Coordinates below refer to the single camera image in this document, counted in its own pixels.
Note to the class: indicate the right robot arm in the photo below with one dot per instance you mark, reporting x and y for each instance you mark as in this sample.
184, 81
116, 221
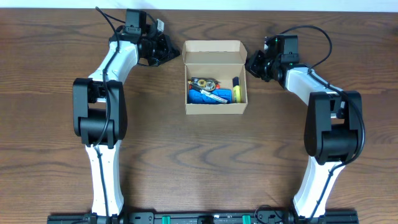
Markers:
334, 131

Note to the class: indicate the black whiteboard marker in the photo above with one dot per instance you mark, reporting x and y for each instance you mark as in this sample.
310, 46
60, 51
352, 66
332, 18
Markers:
209, 94

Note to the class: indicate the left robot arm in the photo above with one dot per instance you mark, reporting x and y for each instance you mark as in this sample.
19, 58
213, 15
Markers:
99, 105

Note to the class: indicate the blue plastic staple remover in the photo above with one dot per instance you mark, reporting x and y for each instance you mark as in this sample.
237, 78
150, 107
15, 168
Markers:
195, 97

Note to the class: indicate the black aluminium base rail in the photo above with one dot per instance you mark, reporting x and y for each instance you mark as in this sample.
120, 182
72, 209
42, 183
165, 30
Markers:
259, 217

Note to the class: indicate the yellow highlighter pen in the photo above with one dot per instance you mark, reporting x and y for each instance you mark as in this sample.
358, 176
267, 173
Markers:
236, 90

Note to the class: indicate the correction tape dispenser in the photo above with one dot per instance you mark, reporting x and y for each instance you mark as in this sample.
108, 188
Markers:
195, 79

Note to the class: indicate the brown cardboard box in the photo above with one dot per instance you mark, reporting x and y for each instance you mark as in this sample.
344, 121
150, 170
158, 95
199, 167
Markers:
221, 60

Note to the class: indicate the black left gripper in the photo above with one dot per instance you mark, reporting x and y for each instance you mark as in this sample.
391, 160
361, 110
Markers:
166, 50

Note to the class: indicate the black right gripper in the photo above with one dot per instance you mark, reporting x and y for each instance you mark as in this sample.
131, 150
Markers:
251, 64

